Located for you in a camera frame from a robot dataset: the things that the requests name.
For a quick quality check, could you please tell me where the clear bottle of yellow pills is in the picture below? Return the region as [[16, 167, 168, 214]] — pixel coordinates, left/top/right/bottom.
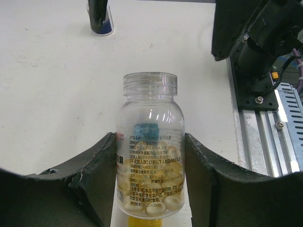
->
[[116, 72, 185, 219]]

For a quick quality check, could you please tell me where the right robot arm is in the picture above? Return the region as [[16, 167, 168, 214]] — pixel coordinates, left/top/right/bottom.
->
[[212, 0, 303, 76]]

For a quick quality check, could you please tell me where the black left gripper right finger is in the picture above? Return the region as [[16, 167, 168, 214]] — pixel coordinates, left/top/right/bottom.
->
[[185, 134, 303, 227]]

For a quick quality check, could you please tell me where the aluminium mounting rail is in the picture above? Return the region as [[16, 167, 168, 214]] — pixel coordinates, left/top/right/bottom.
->
[[227, 62, 293, 177]]

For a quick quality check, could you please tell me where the slotted cable duct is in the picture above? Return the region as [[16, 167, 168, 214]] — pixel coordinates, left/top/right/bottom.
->
[[275, 83, 303, 172]]

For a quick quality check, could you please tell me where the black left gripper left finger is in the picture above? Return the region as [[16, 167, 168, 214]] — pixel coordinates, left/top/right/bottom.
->
[[0, 132, 116, 227]]

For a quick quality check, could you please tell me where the weekly pill organizer strip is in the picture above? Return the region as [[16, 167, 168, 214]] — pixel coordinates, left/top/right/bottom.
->
[[110, 183, 192, 227]]

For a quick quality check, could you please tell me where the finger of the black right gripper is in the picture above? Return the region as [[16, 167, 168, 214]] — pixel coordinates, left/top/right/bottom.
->
[[88, 0, 108, 32], [211, 0, 265, 61]]

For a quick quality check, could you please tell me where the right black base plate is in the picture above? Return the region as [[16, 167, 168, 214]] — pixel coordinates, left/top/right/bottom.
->
[[230, 56, 279, 111]]

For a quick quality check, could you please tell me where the white blue small bottle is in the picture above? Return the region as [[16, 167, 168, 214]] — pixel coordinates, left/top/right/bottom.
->
[[87, 0, 114, 36]]

